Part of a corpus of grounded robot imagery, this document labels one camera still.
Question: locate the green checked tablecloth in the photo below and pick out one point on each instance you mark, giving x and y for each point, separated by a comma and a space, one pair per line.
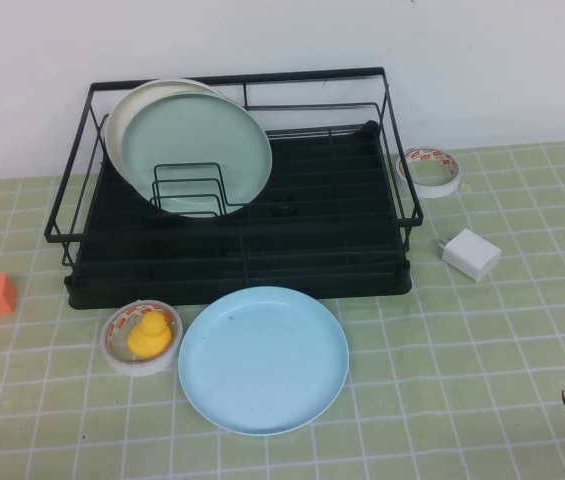
462, 375

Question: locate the white tape roll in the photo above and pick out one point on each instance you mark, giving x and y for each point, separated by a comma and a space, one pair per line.
432, 191
132, 369

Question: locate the cream plate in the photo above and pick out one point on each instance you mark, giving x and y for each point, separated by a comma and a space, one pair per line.
127, 115

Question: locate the yellow rubber duck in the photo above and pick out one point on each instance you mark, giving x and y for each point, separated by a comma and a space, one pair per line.
149, 340

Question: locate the white usb charger plug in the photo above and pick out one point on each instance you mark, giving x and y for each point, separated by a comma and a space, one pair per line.
472, 255

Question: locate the light blue plate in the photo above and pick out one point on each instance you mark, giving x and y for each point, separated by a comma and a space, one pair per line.
262, 360

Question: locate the pale green plate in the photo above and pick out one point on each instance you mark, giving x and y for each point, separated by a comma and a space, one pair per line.
197, 135

